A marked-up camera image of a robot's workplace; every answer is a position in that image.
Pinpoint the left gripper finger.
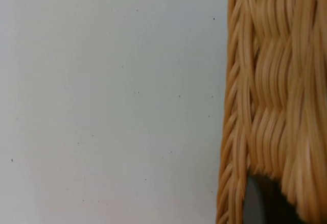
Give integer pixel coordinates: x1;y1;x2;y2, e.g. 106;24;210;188
243;173;305;224

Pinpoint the pale brown wicker basket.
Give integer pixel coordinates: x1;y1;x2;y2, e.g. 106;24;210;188
216;0;327;224

